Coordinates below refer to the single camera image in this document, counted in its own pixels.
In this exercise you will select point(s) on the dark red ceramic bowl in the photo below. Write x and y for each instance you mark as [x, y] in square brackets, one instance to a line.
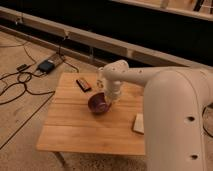
[98, 104]

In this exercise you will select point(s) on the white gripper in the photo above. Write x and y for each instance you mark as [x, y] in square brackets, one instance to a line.
[112, 91]

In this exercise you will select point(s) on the small black plug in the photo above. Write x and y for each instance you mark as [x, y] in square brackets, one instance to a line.
[22, 67]

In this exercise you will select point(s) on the black power adapter box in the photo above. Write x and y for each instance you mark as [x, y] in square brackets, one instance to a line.
[46, 66]

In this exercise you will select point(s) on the black rectangular bar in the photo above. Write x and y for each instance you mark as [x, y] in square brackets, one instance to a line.
[83, 84]

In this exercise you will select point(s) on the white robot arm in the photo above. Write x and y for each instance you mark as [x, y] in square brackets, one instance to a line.
[173, 102]

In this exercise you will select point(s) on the small wooden block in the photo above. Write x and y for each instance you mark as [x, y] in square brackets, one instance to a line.
[138, 125]

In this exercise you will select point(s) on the wooden table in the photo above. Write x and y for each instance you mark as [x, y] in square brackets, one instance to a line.
[71, 127]

